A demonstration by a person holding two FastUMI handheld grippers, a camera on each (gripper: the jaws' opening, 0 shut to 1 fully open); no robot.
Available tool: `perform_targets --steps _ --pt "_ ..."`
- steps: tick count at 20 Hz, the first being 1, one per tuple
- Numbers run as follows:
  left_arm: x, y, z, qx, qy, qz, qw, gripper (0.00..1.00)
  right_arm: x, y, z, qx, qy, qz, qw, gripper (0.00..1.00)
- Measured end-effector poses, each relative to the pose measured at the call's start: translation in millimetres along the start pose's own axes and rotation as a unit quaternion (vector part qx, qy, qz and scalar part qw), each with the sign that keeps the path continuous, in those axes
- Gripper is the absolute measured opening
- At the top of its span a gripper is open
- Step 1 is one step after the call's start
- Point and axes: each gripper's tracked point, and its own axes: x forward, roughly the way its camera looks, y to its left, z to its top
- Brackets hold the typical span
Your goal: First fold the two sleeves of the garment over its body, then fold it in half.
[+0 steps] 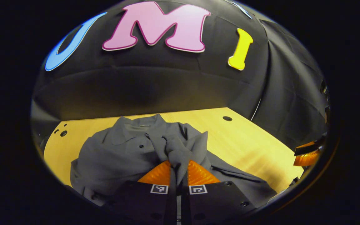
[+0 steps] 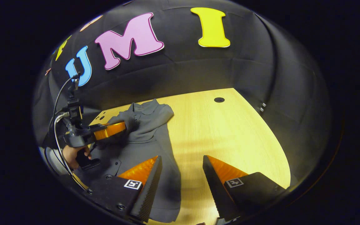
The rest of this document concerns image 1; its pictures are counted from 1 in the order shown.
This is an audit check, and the white cable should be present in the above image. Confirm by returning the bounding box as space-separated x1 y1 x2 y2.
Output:
250 98 262 122

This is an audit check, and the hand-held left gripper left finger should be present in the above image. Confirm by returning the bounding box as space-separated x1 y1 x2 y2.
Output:
105 160 178 225

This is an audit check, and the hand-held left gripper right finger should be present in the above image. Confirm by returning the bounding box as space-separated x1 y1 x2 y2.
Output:
180 160 257 225

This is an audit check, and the black backdrop cloth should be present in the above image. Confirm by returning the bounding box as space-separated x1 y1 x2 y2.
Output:
30 0 331 151

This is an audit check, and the gray polo shirt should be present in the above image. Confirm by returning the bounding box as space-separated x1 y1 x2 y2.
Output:
70 114 277 209

